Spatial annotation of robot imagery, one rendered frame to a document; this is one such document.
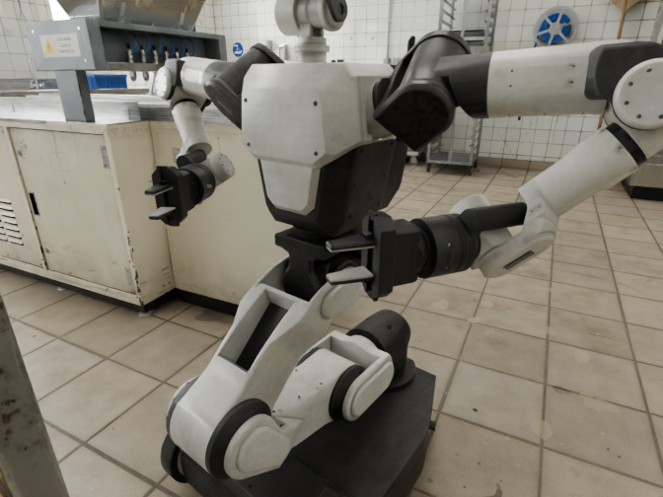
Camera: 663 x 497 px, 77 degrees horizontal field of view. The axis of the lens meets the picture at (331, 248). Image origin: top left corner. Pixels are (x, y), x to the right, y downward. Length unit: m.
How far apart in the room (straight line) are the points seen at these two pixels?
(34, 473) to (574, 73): 0.67
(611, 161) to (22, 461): 0.66
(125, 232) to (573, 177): 1.60
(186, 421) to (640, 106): 0.80
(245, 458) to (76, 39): 1.48
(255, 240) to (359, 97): 1.06
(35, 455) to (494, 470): 1.18
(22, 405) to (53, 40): 1.66
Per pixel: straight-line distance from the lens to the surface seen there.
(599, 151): 0.64
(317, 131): 0.70
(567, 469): 1.45
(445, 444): 1.40
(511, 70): 0.65
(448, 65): 0.67
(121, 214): 1.85
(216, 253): 1.82
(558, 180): 0.64
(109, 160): 1.81
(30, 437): 0.37
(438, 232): 0.59
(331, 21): 0.77
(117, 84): 5.21
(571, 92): 0.64
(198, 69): 1.07
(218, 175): 1.05
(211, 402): 0.80
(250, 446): 0.78
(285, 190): 0.78
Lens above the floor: 1.00
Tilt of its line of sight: 22 degrees down
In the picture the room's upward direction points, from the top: straight up
